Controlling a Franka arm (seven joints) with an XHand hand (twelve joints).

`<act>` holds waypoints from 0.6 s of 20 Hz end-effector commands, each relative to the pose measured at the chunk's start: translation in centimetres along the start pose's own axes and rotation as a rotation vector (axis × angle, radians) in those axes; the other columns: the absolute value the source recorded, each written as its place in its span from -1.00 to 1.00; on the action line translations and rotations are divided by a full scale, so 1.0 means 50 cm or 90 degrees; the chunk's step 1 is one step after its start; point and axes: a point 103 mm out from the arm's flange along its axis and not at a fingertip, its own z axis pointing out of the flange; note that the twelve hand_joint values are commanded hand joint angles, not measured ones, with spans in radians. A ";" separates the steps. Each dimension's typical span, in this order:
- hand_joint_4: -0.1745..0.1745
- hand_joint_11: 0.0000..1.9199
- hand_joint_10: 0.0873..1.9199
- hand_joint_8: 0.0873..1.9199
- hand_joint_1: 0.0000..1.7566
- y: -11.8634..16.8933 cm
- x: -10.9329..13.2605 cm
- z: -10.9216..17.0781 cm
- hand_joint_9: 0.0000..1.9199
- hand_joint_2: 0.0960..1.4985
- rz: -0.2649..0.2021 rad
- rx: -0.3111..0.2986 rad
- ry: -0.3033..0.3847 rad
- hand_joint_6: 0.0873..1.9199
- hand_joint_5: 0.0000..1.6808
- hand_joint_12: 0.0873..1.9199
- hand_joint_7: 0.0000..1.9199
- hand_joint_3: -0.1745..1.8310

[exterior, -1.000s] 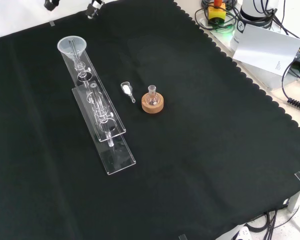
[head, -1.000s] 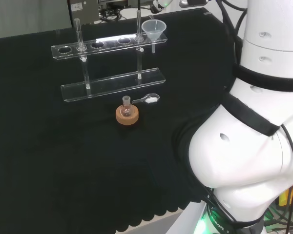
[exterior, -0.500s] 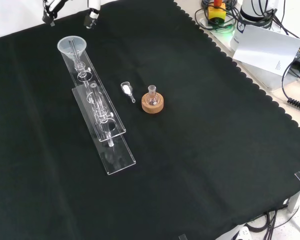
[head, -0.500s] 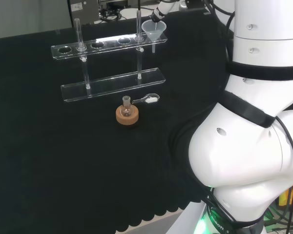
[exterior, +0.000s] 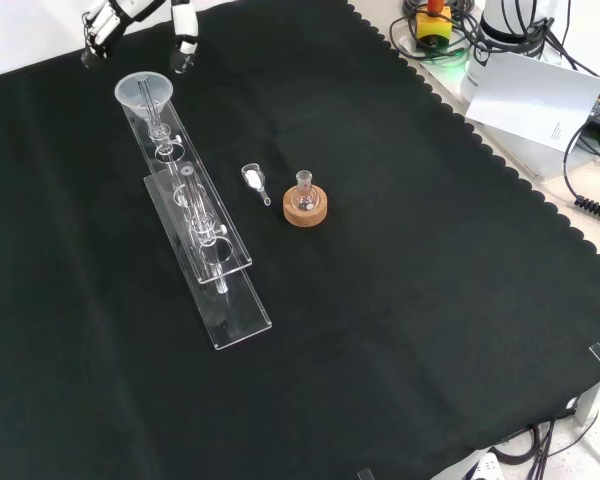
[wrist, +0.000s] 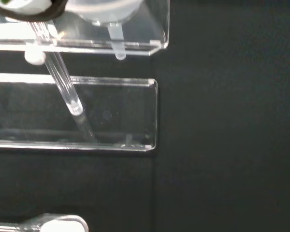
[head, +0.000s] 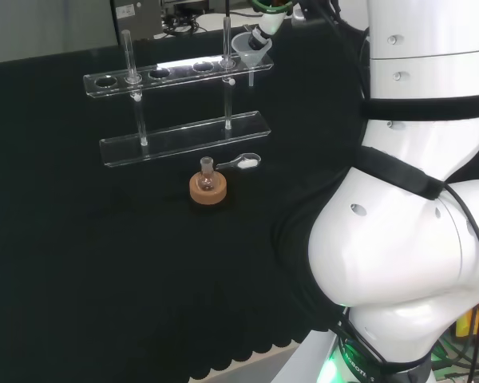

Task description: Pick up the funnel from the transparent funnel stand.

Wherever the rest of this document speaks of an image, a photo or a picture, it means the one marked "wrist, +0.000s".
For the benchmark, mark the black cloth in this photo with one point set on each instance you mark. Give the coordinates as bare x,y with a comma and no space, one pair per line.
220,145

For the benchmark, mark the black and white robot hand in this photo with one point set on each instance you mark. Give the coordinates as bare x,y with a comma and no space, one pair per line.
21,7

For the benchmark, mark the clear acrylic funnel stand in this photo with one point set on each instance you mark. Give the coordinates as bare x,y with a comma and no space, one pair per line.
125,113

